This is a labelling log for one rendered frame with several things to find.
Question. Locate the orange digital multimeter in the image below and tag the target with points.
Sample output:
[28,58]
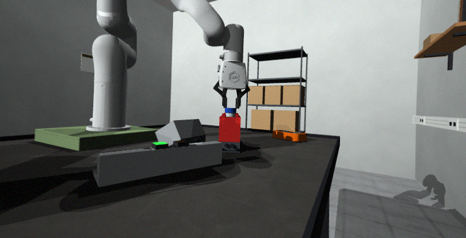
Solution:
[289,135]

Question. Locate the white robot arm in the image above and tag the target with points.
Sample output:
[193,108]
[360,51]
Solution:
[115,53]

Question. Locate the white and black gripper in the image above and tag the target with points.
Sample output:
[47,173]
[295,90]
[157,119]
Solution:
[232,76]

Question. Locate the black table edge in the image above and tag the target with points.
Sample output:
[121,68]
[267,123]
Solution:
[316,210]

